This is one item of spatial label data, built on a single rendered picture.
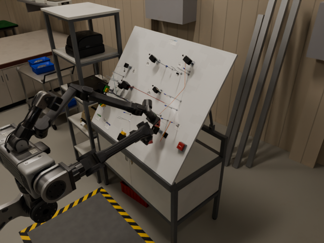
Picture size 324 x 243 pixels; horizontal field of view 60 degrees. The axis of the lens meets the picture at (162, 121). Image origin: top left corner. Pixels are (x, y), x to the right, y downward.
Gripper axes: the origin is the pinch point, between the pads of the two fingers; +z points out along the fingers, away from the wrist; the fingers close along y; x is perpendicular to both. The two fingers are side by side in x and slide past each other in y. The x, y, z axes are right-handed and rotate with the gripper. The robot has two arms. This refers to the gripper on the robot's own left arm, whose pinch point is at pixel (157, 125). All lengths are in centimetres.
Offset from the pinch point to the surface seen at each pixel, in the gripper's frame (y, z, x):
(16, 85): 351, 69, 62
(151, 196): -4, 52, 44
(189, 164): -18.9, 41.2, 3.4
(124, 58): 82, -5, -35
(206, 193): -33, 71, 10
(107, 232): 25, 80, 97
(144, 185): 4, 47, 40
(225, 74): -29, -16, -53
